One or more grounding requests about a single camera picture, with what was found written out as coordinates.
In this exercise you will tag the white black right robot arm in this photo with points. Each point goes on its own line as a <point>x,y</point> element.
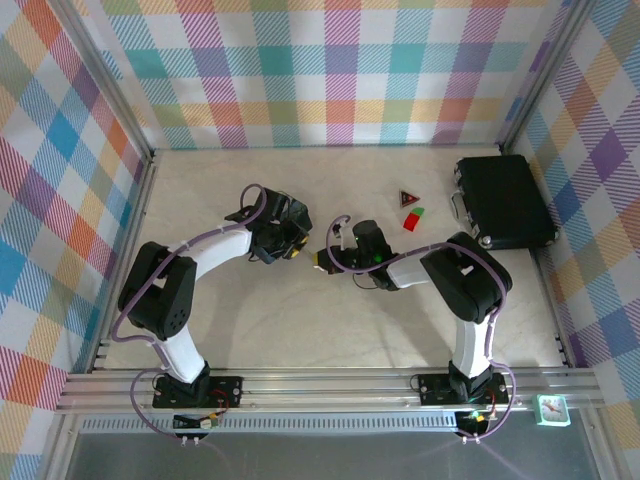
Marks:
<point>480,280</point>

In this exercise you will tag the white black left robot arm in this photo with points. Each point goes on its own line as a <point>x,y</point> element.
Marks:
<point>220,250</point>

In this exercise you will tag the red green curved block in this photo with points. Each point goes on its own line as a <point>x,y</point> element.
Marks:
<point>413,220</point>

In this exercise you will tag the black hard case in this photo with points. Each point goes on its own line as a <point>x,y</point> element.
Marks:
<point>505,200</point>

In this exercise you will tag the small power connector board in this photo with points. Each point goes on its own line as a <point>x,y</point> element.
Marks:
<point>197,422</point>
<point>475,421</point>

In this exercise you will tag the mint green small clock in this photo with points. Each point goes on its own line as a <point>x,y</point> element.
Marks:
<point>553,410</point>

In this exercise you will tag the aluminium mounting rail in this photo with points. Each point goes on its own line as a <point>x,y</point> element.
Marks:
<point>325,390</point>

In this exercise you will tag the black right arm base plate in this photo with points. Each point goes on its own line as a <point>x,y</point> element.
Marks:
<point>435,389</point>

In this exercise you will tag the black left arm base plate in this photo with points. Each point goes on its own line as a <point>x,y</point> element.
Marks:
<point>225,390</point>

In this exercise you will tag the aluminium frame post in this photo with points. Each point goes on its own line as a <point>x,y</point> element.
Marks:
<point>545,75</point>
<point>100,75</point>

